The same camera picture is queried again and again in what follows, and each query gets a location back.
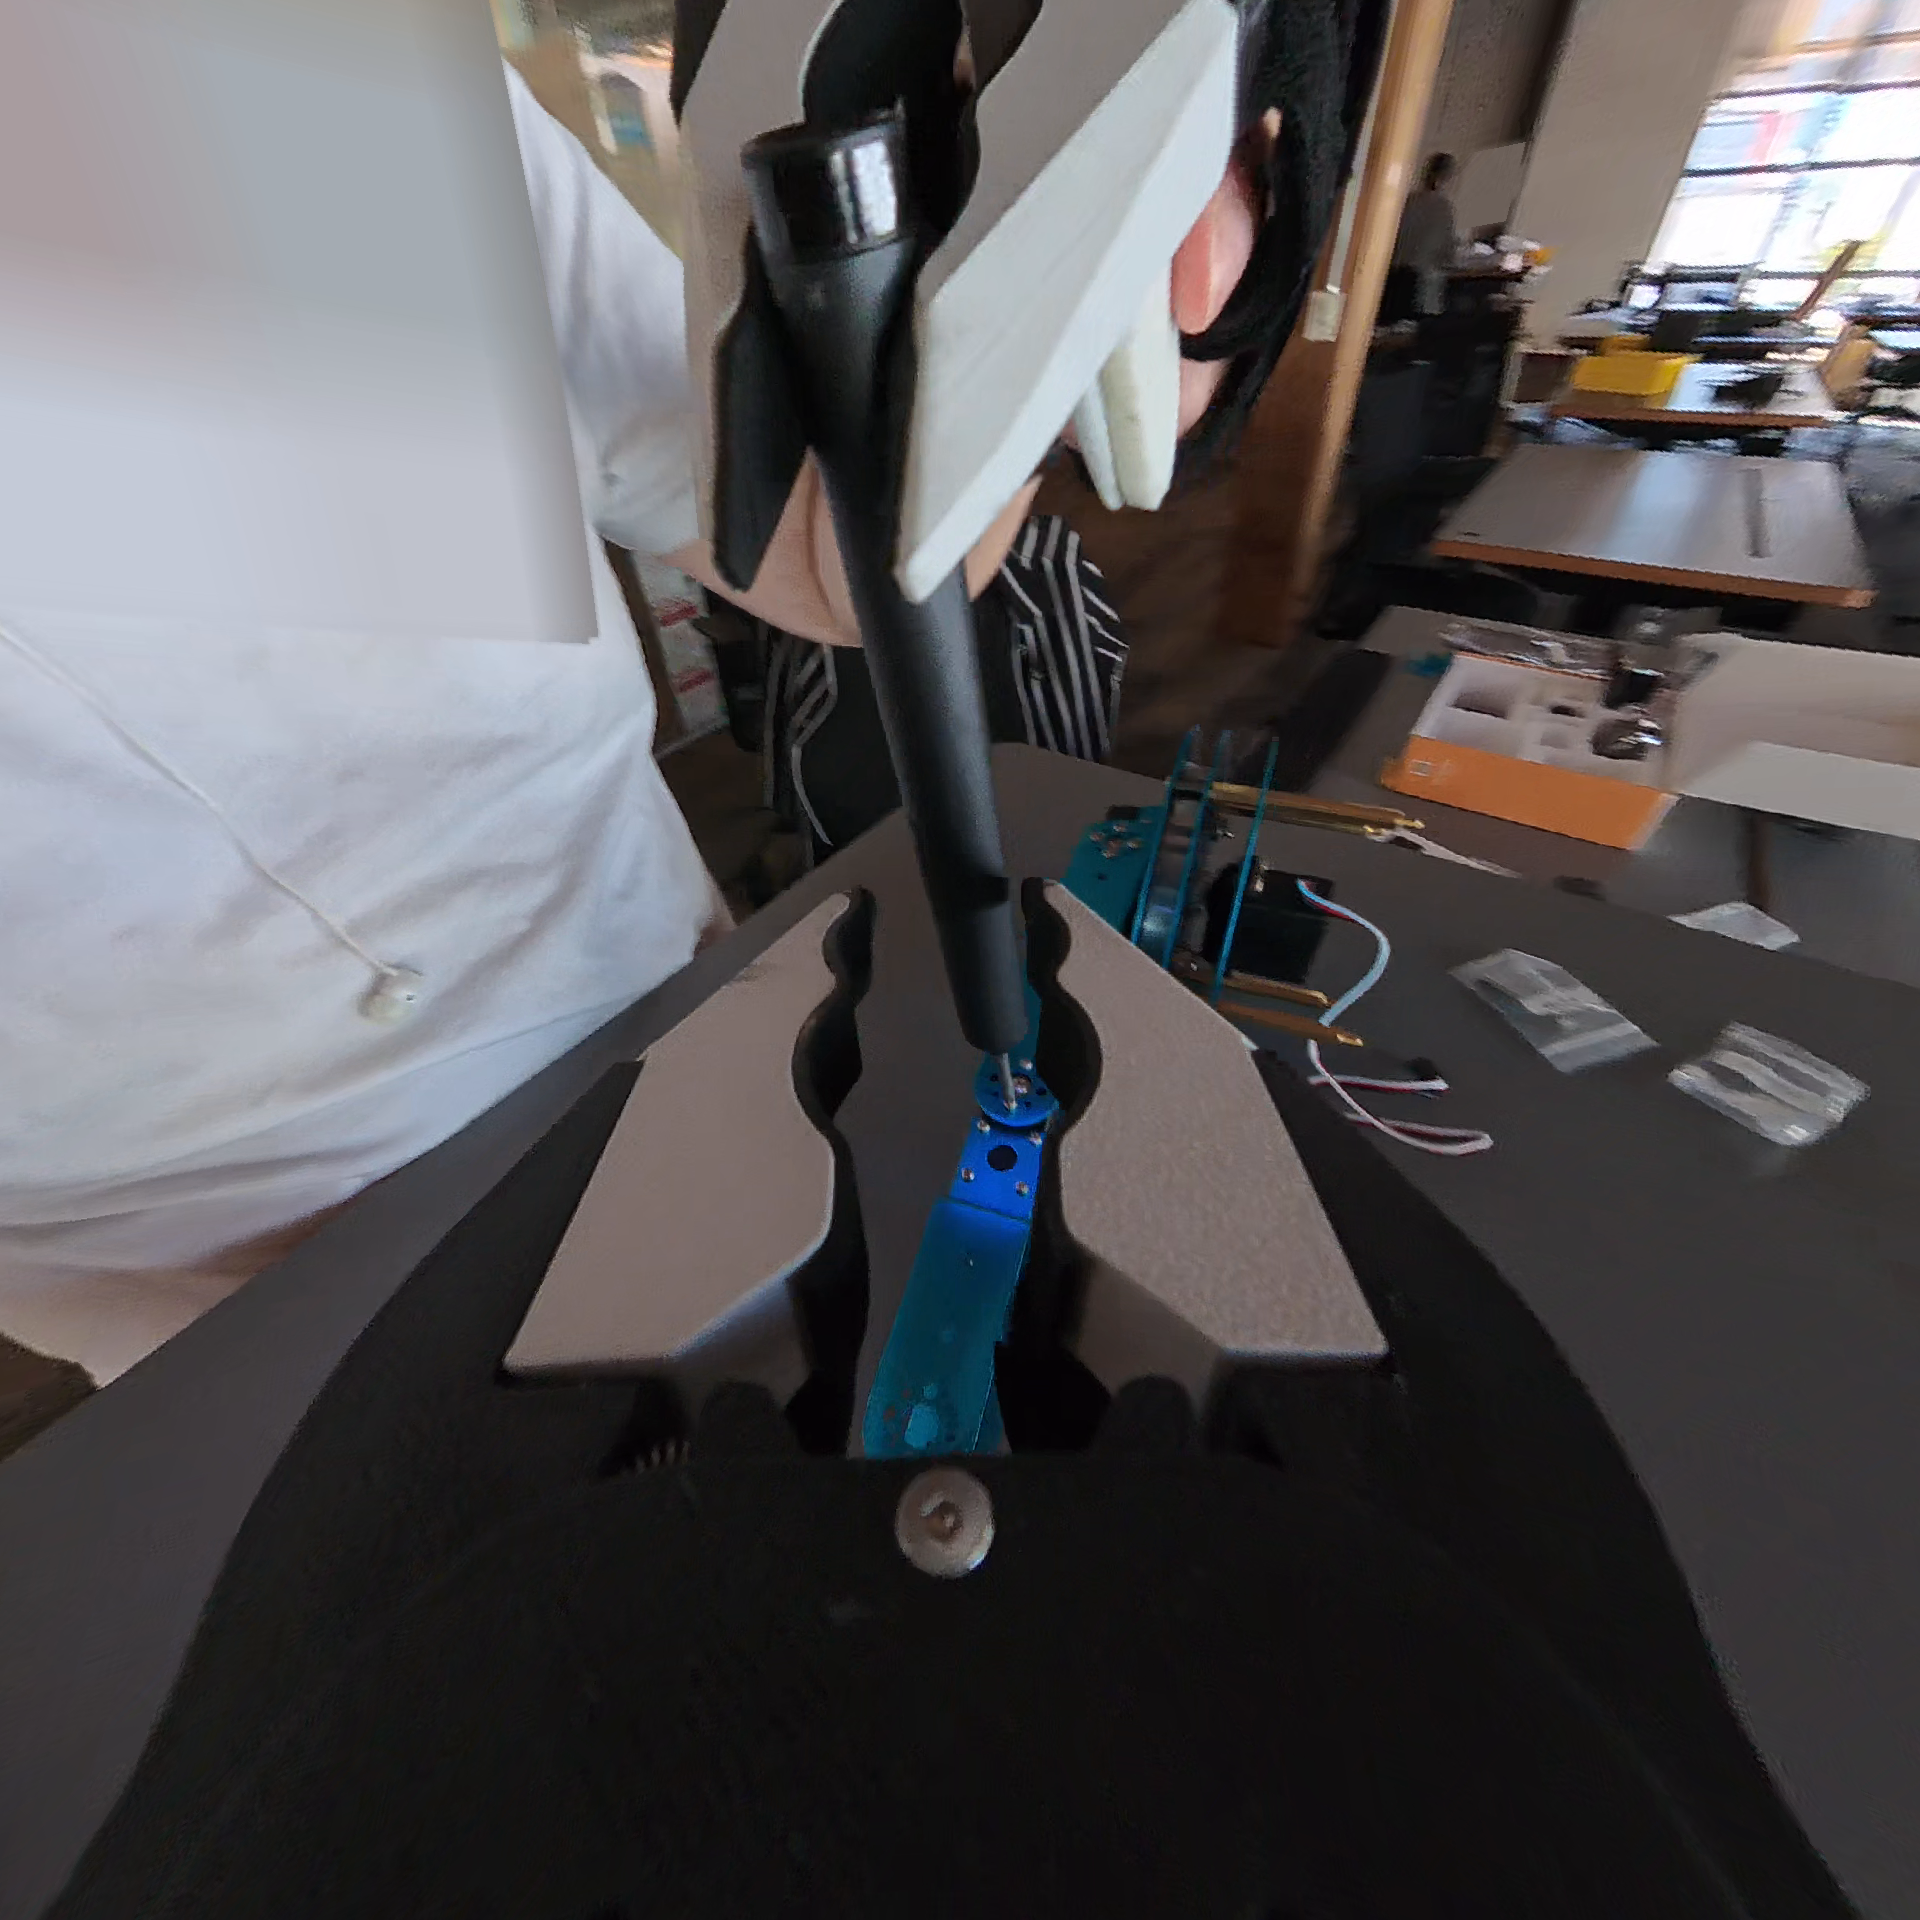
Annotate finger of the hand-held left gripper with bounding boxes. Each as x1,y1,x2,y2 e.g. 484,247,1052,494
681,0,844,592
899,0,1247,602

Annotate black screwdriver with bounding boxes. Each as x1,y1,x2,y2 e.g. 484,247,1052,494
739,118,1052,1129

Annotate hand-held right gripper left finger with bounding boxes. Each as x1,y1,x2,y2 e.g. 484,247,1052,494
501,889,882,1406

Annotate large window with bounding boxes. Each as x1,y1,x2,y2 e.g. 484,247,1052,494
1658,82,1920,286

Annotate person's left hand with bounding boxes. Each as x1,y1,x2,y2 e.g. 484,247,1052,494
1167,109,1290,444

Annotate cluttered wooden table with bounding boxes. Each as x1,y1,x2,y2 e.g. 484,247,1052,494
1546,361,1862,452

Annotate black servo motor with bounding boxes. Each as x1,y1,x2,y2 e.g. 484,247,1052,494
1201,858,1337,984

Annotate orange white kit box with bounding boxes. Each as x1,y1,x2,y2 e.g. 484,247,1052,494
1377,621,1920,858

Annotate dark grey desk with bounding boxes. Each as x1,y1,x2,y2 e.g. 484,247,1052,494
0,744,1920,1920

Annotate wooden edged grey table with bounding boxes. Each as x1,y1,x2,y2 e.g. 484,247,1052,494
1432,444,1879,610

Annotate striped black white cloth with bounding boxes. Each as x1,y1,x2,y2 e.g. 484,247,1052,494
750,513,1130,872

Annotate wooden post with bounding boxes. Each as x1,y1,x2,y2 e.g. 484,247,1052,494
1283,0,1458,602

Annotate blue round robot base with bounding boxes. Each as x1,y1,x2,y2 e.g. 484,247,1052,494
1062,730,1427,1052

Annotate red white servo cable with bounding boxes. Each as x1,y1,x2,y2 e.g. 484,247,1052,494
1294,876,1499,1158

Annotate person's left forearm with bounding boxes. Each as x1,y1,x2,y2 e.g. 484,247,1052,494
662,444,1036,648

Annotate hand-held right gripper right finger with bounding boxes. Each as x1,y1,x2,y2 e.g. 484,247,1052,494
1024,879,1392,1406

